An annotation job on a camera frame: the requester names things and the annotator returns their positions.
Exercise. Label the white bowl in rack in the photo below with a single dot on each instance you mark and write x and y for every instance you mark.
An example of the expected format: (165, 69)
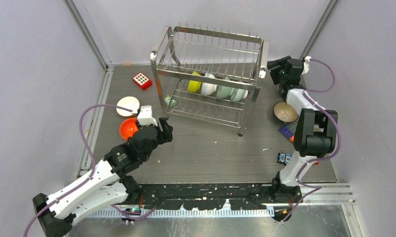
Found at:
(208, 88)

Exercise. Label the blue cartoon sticker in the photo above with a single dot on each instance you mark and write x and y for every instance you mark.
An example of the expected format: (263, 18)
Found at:
(283, 158)

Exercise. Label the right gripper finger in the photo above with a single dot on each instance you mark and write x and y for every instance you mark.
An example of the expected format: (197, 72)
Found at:
(277, 63)
(276, 74)

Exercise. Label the grey building block plate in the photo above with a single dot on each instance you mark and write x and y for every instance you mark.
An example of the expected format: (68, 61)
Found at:
(291, 125)

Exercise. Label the orange bowl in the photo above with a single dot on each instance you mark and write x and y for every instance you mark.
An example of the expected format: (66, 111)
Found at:
(129, 124)
(126, 134)

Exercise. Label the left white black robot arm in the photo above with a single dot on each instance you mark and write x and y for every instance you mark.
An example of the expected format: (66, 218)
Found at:
(106, 184)

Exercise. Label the orange curved toy piece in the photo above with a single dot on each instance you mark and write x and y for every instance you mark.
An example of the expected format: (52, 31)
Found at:
(292, 138)

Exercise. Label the dark blue bowl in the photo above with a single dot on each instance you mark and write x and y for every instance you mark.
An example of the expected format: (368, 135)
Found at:
(284, 112)

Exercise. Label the purple brick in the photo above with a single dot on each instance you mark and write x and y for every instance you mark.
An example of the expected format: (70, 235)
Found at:
(286, 132)

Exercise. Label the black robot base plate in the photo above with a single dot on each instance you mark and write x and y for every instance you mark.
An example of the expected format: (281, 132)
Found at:
(213, 196)

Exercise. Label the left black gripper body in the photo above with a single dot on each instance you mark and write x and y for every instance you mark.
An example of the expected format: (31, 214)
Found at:
(145, 156)

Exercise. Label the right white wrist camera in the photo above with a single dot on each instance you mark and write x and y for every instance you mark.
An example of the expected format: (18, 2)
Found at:
(306, 64)

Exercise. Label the steel two-tier dish rack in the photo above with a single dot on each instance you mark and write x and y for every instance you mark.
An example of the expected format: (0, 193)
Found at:
(184, 53)

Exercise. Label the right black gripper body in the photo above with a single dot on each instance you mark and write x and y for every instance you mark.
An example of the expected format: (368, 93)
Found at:
(283, 79)

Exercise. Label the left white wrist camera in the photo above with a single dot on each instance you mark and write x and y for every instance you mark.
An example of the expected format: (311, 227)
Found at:
(145, 116)

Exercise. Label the red white grid block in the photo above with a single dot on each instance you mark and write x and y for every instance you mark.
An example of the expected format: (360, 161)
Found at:
(142, 81)

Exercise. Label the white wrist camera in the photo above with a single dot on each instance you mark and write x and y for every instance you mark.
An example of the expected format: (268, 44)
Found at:
(145, 116)
(306, 64)

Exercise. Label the white bowl brown outside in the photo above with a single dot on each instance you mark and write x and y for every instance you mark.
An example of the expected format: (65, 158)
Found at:
(129, 102)

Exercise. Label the small green patterned object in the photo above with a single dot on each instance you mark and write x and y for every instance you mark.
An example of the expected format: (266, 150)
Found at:
(170, 101)

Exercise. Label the pale green bowl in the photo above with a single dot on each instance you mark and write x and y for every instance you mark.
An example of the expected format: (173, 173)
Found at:
(224, 92)
(238, 94)

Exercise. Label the yellow bowl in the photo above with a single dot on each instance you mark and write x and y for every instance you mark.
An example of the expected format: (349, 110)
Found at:
(193, 86)

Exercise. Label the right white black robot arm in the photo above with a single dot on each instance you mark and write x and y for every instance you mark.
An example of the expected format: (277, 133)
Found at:
(316, 133)

